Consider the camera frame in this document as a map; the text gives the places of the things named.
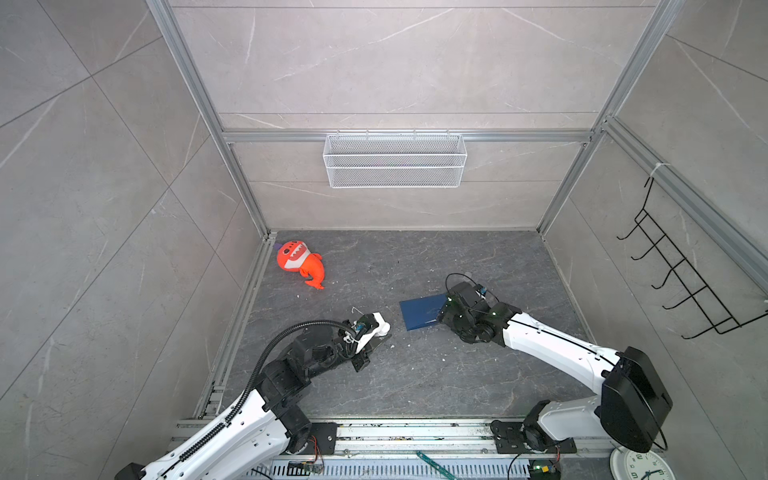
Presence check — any blue envelope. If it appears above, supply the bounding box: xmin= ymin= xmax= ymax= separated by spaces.
xmin=399 ymin=294 xmax=447 ymax=331

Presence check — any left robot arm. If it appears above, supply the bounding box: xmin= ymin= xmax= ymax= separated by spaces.
xmin=116 ymin=313 xmax=391 ymax=479

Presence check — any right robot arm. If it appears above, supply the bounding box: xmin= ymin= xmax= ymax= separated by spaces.
xmin=437 ymin=276 xmax=673 ymax=453

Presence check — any red plush toy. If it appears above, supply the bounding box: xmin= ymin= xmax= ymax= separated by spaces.
xmin=275 ymin=241 xmax=325 ymax=290

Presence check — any white analog clock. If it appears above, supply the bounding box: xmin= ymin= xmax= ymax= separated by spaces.
xmin=609 ymin=448 xmax=676 ymax=480

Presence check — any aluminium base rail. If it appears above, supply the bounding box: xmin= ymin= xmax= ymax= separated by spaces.
xmin=164 ymin=418 xmax=631 ymax=480

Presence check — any white wire basket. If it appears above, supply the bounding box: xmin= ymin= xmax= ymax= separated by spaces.
xmin=323 ymin=133 xmax=468 ymax=189

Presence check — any black wire hook rack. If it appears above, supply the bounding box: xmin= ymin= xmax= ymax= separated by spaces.
xmin=616 ymin=177 xmax=767 ymax=341

